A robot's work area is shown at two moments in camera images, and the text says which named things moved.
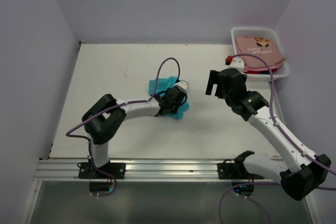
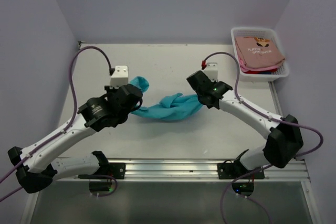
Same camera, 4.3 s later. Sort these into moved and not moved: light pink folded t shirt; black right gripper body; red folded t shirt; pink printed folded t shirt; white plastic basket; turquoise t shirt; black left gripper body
Moved: black right gripper body; black left gripper body; turquoise t shirt
Not moved: white plastic basket; red folded t shirt; pink printed folded t shirt; light pink folded t shirt
